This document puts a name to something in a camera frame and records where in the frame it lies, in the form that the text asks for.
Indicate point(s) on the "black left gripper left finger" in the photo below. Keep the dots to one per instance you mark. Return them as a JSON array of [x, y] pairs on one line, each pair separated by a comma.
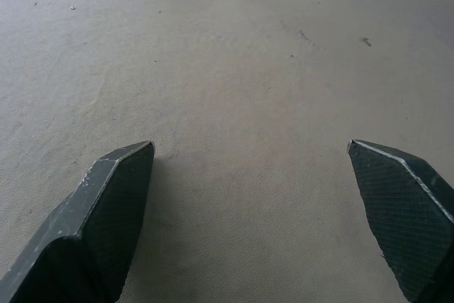
[[88, 232]]

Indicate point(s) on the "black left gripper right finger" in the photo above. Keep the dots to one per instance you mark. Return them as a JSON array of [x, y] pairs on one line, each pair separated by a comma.
[[408, 210]]

